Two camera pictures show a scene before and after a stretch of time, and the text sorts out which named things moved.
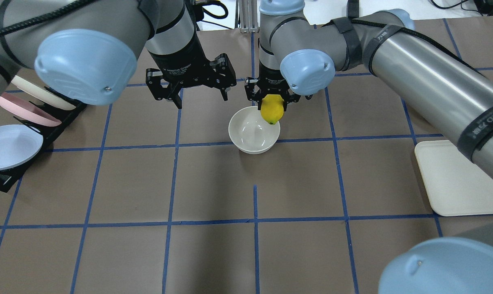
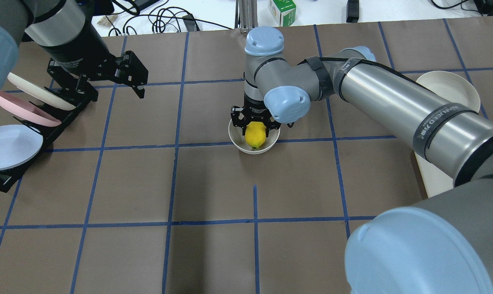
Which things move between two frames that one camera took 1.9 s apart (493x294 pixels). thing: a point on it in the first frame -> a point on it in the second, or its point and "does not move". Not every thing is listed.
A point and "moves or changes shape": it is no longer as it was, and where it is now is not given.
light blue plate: [8, 146] does not move
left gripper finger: [153, 79] -> [79, 85]
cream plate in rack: [41, 93] does not move
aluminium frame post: [246, 16] does not move
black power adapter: [352, 8] does not move
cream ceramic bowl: [251, 133] does not move
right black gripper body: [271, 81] -> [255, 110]
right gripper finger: [288, 97] -> [270, 125]
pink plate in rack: [27, 110] does not move
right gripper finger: [252, 87] -> [238, 117]
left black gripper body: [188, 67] -> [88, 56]
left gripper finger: [223, 73] -> [130, 70]
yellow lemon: [272, 108] moves or changes shape
